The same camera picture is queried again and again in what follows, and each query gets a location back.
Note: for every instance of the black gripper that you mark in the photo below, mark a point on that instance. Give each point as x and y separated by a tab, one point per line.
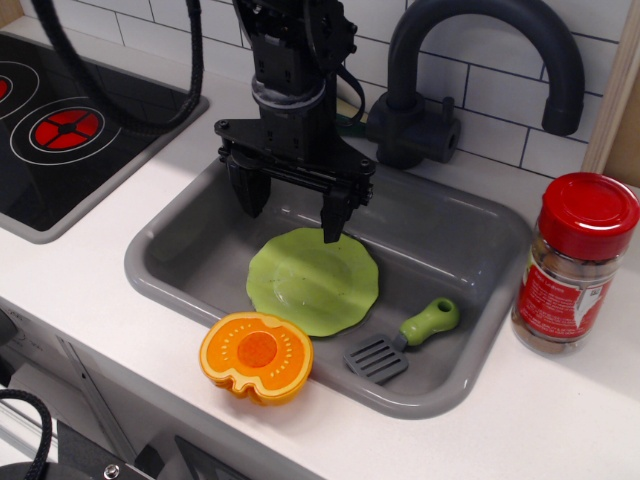
298	144

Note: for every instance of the green handled grey spatula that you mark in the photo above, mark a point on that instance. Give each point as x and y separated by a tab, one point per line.
380	358

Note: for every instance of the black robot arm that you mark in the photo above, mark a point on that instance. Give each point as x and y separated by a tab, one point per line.
299	49

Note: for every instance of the green scalloped plate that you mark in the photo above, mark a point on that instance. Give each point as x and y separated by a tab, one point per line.
323	288

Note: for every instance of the grey sink basin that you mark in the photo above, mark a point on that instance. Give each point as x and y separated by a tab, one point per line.
427	240

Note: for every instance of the green toy avocado half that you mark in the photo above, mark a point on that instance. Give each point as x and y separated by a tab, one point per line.
350	117

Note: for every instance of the dark grey faucet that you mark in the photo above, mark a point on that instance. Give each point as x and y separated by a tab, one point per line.
407	133

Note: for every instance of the orange toy pumpkin half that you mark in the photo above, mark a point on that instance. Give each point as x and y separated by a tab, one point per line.
257	356

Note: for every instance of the black toy stovetop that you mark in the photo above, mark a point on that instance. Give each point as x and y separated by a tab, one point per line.
61	155

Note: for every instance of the red lidded spice jar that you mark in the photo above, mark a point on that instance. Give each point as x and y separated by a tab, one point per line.
583	230

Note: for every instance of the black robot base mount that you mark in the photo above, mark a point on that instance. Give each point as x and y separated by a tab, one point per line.
81	458

